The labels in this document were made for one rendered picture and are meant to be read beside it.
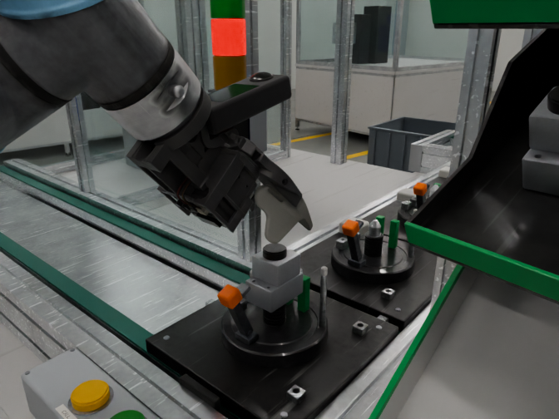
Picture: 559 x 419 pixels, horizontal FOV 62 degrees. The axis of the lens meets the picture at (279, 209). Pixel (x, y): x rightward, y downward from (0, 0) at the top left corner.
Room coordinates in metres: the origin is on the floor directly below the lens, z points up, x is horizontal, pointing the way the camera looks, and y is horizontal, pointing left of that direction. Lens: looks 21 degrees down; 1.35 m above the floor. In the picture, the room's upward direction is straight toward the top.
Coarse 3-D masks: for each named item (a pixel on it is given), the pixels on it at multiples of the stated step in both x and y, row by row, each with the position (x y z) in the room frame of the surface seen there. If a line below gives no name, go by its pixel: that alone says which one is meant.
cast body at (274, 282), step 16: (256, 256) 0.51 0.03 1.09; (272, 256) 0.50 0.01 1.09; (288, 256) 0.51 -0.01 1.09; (256, 272) 0.51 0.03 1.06; (272, 272) 0.49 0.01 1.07; (288, 272) 0.50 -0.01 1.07; (256, 288) 0.49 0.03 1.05; (272, 288) 0.48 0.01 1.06; (288, 288) 0.50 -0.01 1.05; (256, 304) 0.49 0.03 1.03; (272, 304) 0.48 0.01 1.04
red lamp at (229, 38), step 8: (216, 24) 0.71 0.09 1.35; (224, 24) 0.70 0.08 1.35; (232, 24) 0.70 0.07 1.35; (240, 24) 0.71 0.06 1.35; (216, 32) 0.71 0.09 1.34; (224, 32) 0.70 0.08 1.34; (232, 32) 0.70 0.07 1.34; (240, 32) 0.71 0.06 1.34; (216, 40) 0.71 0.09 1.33; (224, 40) 0.70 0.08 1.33; (232, 40) 0.70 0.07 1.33; (240, 40) 0.71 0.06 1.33; (216, 48) 0.71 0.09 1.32; (224, 48) 0.70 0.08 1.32; (232, 48) 0.70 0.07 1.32; (240, 48) 0.71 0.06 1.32
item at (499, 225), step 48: (528, 48) 0.42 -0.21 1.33; (528, 96) 0.43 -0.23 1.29; (480, 144) 0.38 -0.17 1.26; (528, 144) 0.40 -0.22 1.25; (480, 192) 0.36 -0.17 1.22; (528, 192) 0.34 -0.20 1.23; (432, 240) 0.31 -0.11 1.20; (480, 240) 0.31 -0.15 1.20; (528, 240) 0.30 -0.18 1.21; (528, 288) 0.26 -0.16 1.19
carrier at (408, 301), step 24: (336, 240) 0.73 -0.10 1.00; (360, 240) 0.76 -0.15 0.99; (384, 240) 0.76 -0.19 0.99; (312, 264) 0.70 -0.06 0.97; (336, 264) 0.68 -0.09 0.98; (360, 264) 0.65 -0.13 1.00; (384, 264) 0.67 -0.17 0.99; (408, 264) 0.67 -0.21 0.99; (432, 264) 0.70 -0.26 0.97; (312, 288) 0.64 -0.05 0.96; (336, 288) 0.62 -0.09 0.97; (360, 288) 0.62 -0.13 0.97; (408, 288) 0.62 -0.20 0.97; (432, 288) 0.62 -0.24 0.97; (384, 312) 0.56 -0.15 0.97; (408, 312) 0.56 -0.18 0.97
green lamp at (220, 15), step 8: (216, 0) 0.71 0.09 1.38; (224, 0) 0.70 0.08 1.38; (232, 0) 0.70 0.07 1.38; (240, 0) 0.71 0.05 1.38; (216, 8) 0.71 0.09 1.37; (224, 8) 0.70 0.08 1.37; (232, 8) 0.70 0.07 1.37; (240, 8) 0.71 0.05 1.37; (216, 16) 0.71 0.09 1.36; (224, 16) 0.70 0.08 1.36; (232, 16) 0.70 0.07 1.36; (240, 16) 0.71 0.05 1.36
